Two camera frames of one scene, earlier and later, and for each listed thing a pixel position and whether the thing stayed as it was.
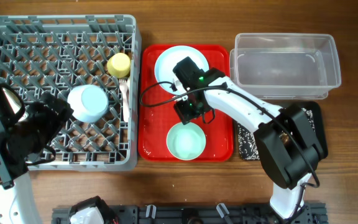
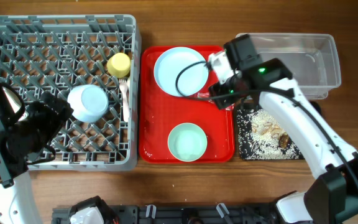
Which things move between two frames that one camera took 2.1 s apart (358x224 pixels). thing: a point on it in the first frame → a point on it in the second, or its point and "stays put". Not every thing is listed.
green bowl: (186, 142) stays put
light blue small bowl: (89, 102) stays put
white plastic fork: (123, 86) stays put
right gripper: (186, 115) → (220, 89)
